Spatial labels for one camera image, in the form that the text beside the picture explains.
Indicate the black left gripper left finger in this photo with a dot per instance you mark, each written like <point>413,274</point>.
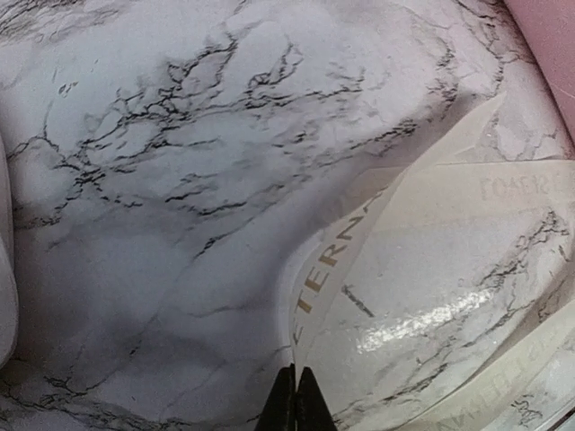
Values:
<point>279,411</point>

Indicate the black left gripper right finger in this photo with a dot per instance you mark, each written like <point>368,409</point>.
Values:
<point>312,413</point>

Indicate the cream printed ribbon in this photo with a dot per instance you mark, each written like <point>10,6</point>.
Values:
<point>440,296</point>

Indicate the pink wrapping paper sheet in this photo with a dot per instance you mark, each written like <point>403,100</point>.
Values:
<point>548,28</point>

